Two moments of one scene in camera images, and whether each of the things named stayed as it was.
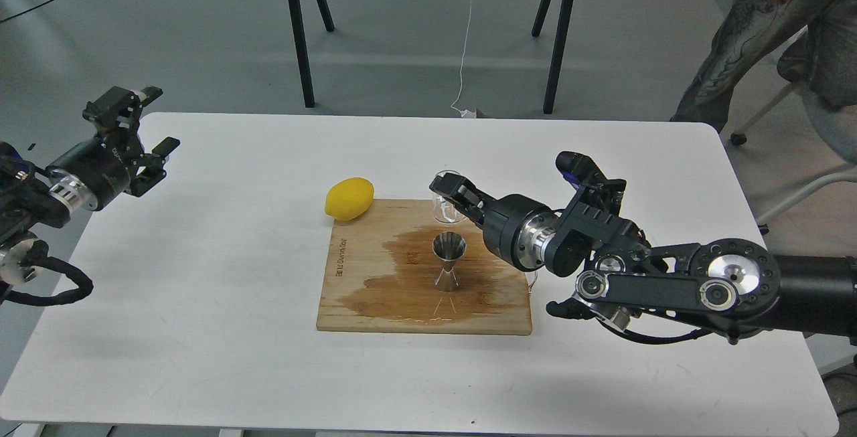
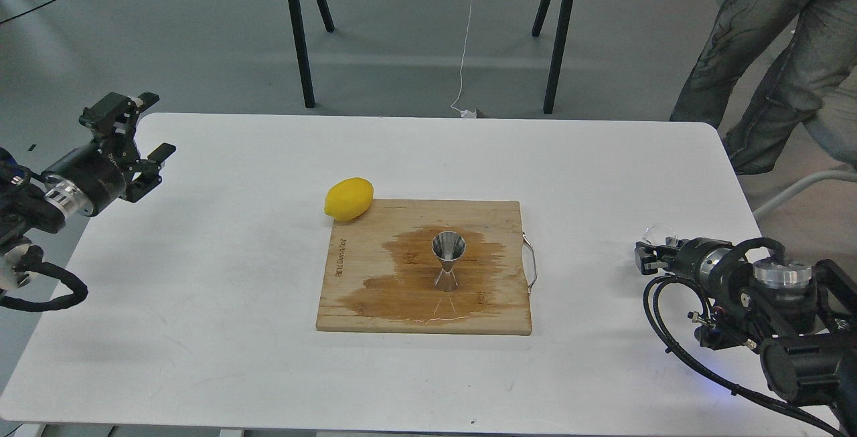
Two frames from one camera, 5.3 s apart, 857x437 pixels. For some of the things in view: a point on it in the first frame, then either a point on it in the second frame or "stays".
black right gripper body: (516, 229) → (699, 257)
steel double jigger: (449, 246) stays
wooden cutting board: (395, 269) stays
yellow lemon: (349, 199) stays
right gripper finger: (466, 197) → (673, 247)
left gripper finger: (118, 108) stays
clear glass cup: (444, 210) → (657, 233)
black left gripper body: (96, 174) stays
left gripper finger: (154, 171) stays
